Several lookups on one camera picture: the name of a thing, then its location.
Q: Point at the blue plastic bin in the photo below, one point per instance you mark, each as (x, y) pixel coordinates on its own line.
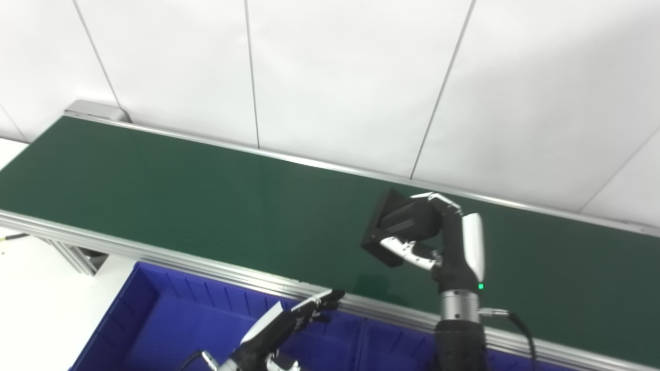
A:
(402, 348)
(170, 319)

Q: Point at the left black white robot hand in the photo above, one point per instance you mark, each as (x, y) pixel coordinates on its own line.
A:
(273, 335)

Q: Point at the black block with cylinder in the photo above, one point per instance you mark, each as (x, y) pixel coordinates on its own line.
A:
(407, 219)

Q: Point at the green conveyor belt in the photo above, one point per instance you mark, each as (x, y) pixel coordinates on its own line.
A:
(232, 216)

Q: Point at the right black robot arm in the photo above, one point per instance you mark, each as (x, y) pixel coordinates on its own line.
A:
(460, 335)

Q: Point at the aluminium conveyor support leg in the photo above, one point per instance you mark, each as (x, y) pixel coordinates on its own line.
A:
(77, 256)

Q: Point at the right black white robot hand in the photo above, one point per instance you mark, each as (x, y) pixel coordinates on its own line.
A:
(459, 257)

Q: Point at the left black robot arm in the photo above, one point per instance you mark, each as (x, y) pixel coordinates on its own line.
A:
(229, 366)

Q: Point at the grey conveyor end housing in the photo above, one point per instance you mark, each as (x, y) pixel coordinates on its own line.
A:
(98, 111)

